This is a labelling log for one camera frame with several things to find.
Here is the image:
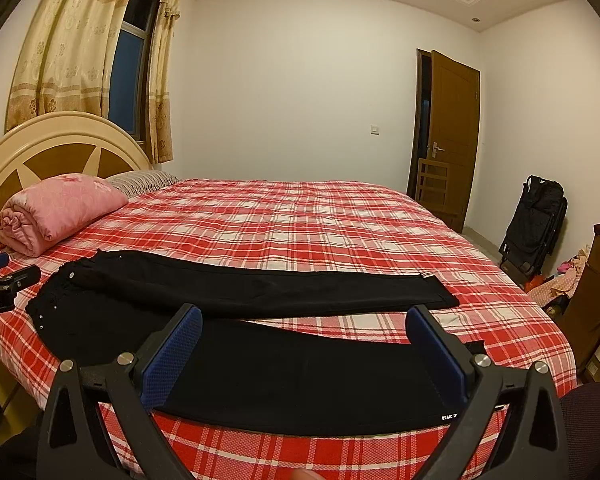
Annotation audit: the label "wooden chair by door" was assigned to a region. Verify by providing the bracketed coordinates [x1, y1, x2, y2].
[415, 158, 451, 214]

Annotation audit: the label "black pants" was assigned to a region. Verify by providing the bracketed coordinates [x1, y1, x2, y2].
[26, 250, 474, 437]

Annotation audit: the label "pile of clothes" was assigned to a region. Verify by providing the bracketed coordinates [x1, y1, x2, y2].
[528, 246, 590, 308]

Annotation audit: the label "left beige curtain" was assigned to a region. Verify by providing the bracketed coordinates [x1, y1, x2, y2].
[5, 0, 129, 131]

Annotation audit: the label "brown wooden door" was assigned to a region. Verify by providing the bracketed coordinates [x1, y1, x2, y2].
[406, 49, 480, 233]

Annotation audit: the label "striped pillow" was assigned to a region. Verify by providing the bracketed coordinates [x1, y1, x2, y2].
[107, 169, 180, 198]

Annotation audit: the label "brown wooden dresser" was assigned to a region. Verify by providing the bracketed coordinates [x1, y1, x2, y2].
[558, 223, 600, 374]

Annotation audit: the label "dark window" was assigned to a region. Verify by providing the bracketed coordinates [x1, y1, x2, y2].
[108, 0, 159, 144]

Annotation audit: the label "cream wooden headboard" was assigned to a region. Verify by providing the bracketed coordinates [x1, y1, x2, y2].
[0, 112, 151, 210]

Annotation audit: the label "pink rolled blanket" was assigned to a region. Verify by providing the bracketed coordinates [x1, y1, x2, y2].
[0, 174, 128, 257]

